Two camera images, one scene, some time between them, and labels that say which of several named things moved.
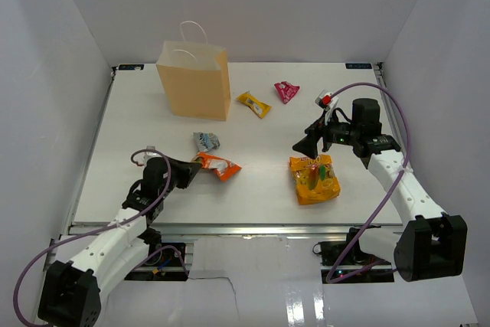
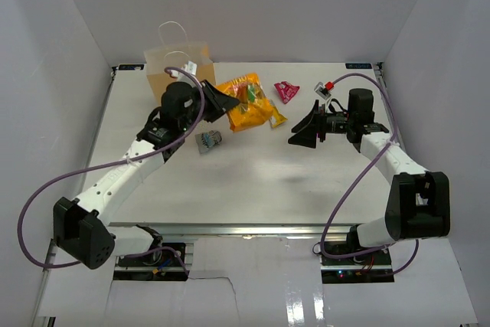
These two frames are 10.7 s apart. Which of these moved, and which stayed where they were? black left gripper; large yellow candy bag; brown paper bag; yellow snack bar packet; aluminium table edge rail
Moved: yellow snack bar packet; brown paper bag; large yellow candy bag; black left gripper
Stayed: aluminium table edge rail
